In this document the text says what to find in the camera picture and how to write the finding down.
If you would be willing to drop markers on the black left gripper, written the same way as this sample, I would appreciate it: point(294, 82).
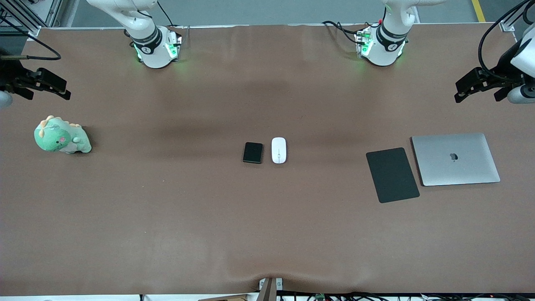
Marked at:
point(503, 72)

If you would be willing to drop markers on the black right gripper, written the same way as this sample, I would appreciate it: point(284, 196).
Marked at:
point(9, 76)

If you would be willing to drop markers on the white computer mouse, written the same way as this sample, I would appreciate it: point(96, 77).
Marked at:
point(278, 150)

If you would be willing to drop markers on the black phone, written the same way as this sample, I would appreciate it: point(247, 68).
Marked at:
point(253, 152)

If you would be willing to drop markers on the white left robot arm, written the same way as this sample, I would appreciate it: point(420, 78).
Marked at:
point(388, 46)

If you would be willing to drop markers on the black mouse pad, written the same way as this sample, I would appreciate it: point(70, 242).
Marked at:
point(393, 175)

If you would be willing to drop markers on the green dinosaur plush toy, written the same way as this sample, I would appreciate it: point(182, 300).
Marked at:
point(56, 138)

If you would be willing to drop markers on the silver laptop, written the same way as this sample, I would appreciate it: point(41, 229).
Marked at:
point(455, 161)

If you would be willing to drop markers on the aluminium profile post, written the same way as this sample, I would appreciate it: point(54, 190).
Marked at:
point(508, 26)

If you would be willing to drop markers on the aluminium frame structure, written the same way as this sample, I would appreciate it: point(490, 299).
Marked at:
point(50, 12)

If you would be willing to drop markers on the metal table edge bracket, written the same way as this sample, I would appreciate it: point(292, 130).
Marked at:
point(267, 290)

